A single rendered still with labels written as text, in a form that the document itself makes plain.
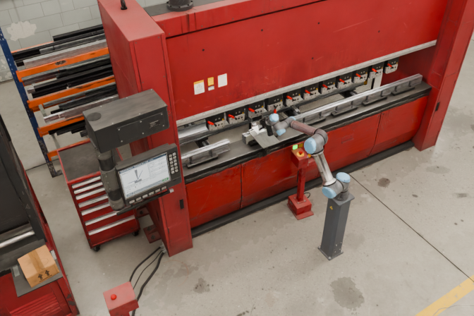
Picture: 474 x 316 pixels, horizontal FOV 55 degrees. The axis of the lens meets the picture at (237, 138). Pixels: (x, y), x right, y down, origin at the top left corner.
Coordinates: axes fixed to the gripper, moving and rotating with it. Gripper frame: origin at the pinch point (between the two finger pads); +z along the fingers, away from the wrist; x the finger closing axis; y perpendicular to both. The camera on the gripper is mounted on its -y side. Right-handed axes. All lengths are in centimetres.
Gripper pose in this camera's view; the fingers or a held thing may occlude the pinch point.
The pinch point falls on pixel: (262, 129)
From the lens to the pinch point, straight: 421.0
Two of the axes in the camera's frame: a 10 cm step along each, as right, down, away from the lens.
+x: -8.9, 3.0, -3.4
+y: -3.7, -9.2, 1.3
